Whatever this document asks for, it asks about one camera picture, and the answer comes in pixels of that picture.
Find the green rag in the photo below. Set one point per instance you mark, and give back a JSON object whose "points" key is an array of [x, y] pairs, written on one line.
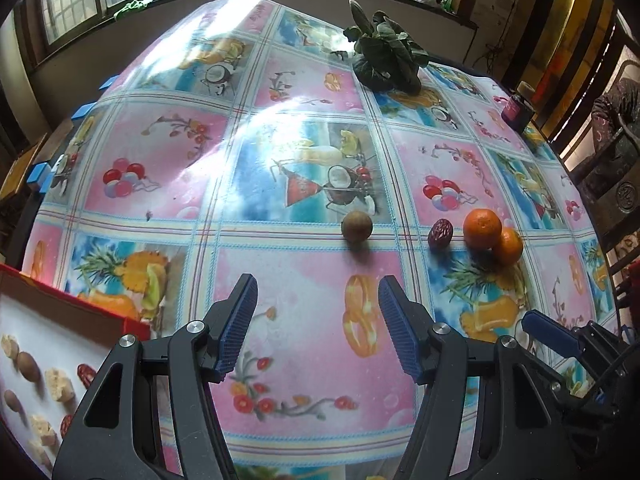
{"points": [[132, 6]]}

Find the red date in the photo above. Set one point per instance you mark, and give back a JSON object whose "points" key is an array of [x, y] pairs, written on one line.
{"points": [[86, 374], [440, 234], [66, 425]]}

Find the dark carved wooden chair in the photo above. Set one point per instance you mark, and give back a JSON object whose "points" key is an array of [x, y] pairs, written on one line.
{"points": [[625, 190]]}

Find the orange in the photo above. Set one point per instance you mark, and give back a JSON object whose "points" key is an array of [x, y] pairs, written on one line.
{"points": [[510, 247], [481, 229]]}

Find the window with metal grille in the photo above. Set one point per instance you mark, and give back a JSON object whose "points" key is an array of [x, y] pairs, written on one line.
{"points": [[70, 0]]}

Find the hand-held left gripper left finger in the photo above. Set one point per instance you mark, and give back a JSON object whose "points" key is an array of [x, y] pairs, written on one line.
{"points": [[237, 320]]}

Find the blue tablecloth clip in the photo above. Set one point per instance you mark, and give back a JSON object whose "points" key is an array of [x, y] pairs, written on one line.
{"points": [[107, 82], [82, 110], [40, 172]]}

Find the printed plastic tablecloth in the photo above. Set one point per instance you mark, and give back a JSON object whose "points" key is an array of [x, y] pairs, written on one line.
{"points": [[300, 260]]}

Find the dark red jar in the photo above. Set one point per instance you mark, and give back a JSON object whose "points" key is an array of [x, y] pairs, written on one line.
{"points": [[515, 110]]}

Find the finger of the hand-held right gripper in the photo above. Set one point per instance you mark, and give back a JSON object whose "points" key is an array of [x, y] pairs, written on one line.
{"points": [[550, 332]]}

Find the patterned dark cloth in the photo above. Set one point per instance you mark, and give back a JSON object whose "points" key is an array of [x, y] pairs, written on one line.
{"points": [[607, 105]]}

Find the brown longan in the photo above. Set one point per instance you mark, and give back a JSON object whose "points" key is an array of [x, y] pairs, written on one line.
{"points": [[12, 400], [356, 226], [27, 364]]}

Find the dark leafy green vegetable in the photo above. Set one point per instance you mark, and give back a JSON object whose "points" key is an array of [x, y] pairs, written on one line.
{"points": [[387, 55]]}

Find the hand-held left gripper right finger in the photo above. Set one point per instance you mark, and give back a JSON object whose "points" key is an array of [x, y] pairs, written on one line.
{"points": [[400, 325]]}

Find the red cardboard box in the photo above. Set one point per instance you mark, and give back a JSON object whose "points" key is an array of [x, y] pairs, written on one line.
{"points": [[50, 320]]}

